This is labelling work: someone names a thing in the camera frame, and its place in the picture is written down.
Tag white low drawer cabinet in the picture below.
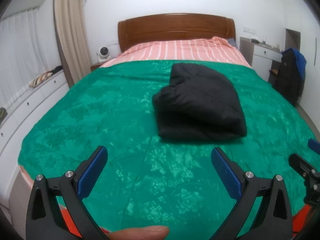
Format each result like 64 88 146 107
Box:
1 71 69 208

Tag black puffer jacket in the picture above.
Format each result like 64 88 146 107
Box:
152 63 247 142

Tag green patterned bedspread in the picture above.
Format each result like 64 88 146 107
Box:
18 60 319 239

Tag white sheer curtain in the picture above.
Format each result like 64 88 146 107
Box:
0 9 49 109

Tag dark jacket on chair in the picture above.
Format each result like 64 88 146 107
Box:
272 48 307 107

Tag white bedside desk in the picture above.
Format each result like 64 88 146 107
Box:
239 37 282 81

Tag pink striped bed sheet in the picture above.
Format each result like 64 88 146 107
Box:
102 36 250 67

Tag striped cloth on cabinet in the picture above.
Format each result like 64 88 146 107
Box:
29 72 53 88

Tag person's left hand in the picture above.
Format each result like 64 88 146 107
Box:
106 225 170 240

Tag beige curtain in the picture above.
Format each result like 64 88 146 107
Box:
53 0 92 87

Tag brown wooden headboard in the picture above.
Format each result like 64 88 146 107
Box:
118 13 236 53

